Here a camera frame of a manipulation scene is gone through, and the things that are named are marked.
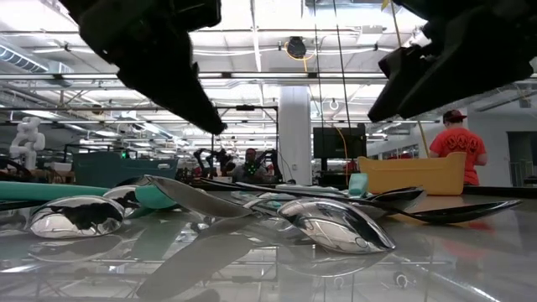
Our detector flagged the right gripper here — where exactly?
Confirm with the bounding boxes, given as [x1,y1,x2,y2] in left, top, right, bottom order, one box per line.
[368,0,537,122]

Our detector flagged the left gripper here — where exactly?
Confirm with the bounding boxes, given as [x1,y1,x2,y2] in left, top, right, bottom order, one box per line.
[58,0,227,135]

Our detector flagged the black spoon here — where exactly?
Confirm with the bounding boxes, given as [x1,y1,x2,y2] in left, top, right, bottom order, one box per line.
[200,178,523,225]
[234,181,427,211]

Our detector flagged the patterned-handle silver spoon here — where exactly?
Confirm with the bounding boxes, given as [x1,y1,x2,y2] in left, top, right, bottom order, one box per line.
[144,174,255,219]
[274,183,348,194]
[276,197,396,255]
[28,195,126,239]

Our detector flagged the person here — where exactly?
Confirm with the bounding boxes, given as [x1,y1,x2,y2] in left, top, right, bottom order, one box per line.
[232,147,269,185]
[428,109,488,187]

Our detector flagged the black rig stand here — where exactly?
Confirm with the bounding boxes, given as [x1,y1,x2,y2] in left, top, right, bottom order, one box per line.
[211,104,280,184]

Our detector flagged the teal plastic bin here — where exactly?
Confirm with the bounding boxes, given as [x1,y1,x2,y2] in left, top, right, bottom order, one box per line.
[71,150,180,189]

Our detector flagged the orange plastic bin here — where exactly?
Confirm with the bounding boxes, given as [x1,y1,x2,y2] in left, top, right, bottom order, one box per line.
[357,151,467,196]

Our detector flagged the black monitor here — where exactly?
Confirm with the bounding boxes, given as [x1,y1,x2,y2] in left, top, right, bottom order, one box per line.
[312,127,368,171]

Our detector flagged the white pillar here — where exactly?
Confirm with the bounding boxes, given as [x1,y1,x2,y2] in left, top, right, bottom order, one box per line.
[279,86,313,185]

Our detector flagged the white robot figure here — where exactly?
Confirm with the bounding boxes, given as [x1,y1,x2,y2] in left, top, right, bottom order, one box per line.
[8,116,46,171]

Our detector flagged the black hanging cable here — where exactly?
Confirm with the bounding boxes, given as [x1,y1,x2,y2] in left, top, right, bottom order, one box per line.
[333,0,352,129]
[312,0,325,127]

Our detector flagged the thin orange cable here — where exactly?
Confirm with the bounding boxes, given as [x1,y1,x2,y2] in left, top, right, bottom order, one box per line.
[335,125,349,185]

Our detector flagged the black table frame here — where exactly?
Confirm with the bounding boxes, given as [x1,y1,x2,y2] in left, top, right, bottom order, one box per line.
[178,179,537,198]

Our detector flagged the black ceiling cord reel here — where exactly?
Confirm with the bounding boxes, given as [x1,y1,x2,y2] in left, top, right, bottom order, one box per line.
[286,36,308,60]

